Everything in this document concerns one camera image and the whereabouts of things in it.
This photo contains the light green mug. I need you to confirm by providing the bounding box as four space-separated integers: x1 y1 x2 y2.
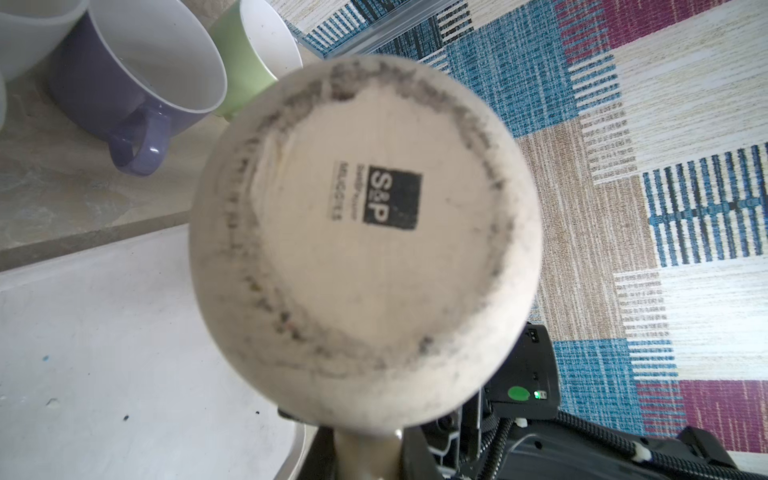
209 0 303 120

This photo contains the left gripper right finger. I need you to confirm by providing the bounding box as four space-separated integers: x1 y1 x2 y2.
400 427 444 480

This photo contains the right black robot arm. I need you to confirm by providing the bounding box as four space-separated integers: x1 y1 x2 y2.
421 324 757 479

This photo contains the purple mug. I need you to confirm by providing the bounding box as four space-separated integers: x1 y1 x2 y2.
47 1 227 177

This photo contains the white plastic tray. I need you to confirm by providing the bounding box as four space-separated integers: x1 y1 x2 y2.
1 226 306 479

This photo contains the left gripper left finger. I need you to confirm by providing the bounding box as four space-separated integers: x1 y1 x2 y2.
296 427 336 480

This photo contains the white mug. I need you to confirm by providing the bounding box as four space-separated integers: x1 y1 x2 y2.
0 0 91 130

